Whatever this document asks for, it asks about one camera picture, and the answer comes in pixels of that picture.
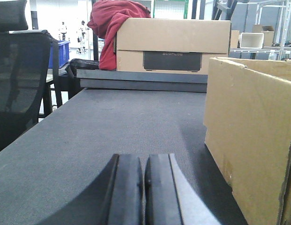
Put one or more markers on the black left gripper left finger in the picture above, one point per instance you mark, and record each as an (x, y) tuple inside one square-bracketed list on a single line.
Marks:
[(113, 198)]

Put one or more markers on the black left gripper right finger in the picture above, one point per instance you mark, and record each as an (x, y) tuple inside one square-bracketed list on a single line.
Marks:
[(170, 199)]

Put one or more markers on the large brown cardboard carton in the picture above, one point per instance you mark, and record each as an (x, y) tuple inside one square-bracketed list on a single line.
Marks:
[(248, 121)]

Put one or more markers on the dark grey conveyor belt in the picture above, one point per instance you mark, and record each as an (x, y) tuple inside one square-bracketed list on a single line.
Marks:
[(51, 174)]

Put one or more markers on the black bag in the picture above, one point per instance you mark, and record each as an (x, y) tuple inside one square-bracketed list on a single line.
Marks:
[(76, 64)]

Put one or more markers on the black mesh office chair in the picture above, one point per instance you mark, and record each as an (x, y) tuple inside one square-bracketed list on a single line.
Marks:
[(24, 59)]

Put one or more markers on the brown EcoFlow cardboard box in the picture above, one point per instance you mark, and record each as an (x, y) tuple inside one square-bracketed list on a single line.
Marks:
[(171, 46)]

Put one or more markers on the blue crate in background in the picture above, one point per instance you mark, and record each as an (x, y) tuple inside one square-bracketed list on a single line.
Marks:
[(63, 54)]

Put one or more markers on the white plastic bin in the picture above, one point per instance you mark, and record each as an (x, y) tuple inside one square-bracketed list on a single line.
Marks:
[(251, 40)]

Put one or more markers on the red cloth jacket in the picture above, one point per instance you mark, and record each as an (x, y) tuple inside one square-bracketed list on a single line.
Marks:
[(106, 18)]

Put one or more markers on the metal rack in background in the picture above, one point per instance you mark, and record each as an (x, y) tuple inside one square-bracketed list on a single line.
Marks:
[(265, 12)]

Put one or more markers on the small cardboard box on rack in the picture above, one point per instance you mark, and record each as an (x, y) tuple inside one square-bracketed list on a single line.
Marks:
[(268, 32)]

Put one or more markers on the grey conveyor end frame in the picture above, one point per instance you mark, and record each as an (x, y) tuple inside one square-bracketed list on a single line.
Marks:
[(117, 80)]

